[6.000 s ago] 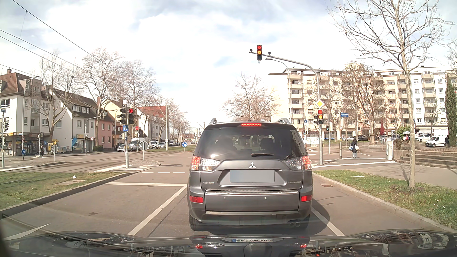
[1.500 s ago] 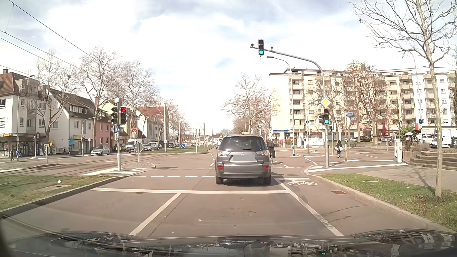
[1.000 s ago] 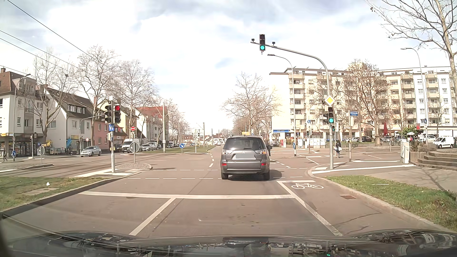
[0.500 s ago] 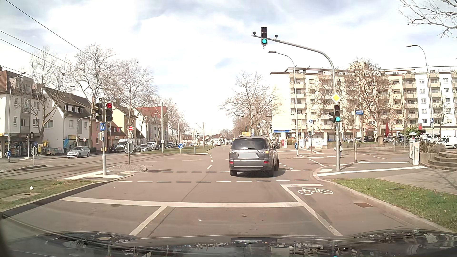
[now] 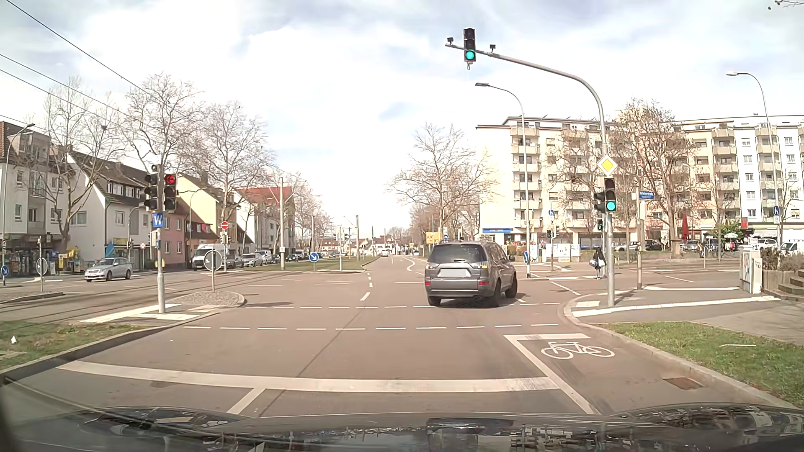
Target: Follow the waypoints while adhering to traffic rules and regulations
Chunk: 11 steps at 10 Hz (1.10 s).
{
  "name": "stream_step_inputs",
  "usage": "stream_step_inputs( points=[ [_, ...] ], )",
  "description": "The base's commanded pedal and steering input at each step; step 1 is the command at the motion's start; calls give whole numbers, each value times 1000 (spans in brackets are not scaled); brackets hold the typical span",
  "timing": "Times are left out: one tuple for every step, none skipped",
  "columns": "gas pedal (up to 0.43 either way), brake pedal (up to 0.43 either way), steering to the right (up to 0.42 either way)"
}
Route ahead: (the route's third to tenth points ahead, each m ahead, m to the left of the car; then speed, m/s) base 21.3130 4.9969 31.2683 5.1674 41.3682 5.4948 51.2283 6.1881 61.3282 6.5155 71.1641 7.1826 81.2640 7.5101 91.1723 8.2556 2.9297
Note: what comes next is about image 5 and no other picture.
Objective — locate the bare tree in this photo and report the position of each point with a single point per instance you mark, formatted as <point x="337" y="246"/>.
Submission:
<point x="443" y="182"/>
<point x="656" y="157"/>
<point x="581" y="169"/>

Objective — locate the grey suv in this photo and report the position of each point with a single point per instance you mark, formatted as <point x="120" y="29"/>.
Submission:
<point x="468" y="271"/>

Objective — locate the grass median strip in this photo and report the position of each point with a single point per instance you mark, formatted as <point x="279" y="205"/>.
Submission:
<point x="326" y="263"/>

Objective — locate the blue arrow road sign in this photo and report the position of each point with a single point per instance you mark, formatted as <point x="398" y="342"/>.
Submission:
<point x="314" y="258"/>

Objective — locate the blue round road sign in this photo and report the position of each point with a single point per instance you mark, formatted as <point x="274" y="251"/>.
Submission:
<point x="526" y="258"/>

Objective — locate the tall street lamp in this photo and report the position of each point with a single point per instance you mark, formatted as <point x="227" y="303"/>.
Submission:
<point x="525" y="188"/>
<point x="769" y="144"/>

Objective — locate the grey asphalt road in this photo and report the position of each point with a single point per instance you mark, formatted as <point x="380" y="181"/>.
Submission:
<point x="352" y="345"/>

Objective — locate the row of parked cars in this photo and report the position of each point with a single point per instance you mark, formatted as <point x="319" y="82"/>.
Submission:
<point x="264" y="257"/>

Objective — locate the no entry sign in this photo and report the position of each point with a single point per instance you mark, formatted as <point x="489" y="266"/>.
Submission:
<point x="224" y="235"/>

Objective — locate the road markings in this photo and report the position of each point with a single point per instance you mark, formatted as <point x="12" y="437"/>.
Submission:
<point x="301" y="382"/>

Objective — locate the round road sign back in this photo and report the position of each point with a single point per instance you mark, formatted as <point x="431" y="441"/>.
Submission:
<point x="213" y="260"/>

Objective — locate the row of bare trees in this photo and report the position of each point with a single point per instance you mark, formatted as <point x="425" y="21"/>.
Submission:
<point x="220" y="150"/>

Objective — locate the white van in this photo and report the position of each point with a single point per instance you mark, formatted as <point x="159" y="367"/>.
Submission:
<point x="206" y="256"/>

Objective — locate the person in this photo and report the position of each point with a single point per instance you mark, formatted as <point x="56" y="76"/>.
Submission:
<point x="598" y="260"/>

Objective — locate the car's own bonnet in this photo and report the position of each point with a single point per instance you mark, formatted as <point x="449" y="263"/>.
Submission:
<point x="402" y="433"/>

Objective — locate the cobbled traffic island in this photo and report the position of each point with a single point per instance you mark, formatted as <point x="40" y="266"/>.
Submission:
<point x="207" y="299"/>

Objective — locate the traffic light on curved mast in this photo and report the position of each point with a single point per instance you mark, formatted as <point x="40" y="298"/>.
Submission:
<point x="608" y="188"/>

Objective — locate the traffic light on grey pole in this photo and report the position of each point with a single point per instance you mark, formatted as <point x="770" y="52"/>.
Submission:
<point x="161" y="251"/>

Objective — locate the row of houses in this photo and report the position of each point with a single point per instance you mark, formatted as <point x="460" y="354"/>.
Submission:
<point x="113" y="213"/>

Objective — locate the silver car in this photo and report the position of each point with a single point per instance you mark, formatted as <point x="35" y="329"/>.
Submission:
<point x="109" y="268"/>

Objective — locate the white apartment building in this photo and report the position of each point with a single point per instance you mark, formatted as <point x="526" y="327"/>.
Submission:
<point x="722" y="176"/>

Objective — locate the grey street cabinet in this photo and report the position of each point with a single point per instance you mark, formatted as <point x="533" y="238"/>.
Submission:
<point x="750" y="271"/>

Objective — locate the grass verge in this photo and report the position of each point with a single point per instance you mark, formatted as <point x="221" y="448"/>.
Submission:
<point x="44" y="339"/>
<point x="741" y="355"/>

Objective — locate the white car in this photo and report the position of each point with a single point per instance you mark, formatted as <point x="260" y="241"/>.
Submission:
<point x="765" y="243"/>

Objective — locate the street name sign post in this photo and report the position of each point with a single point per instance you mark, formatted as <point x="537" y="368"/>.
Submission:
<point x="640" y="238"/>

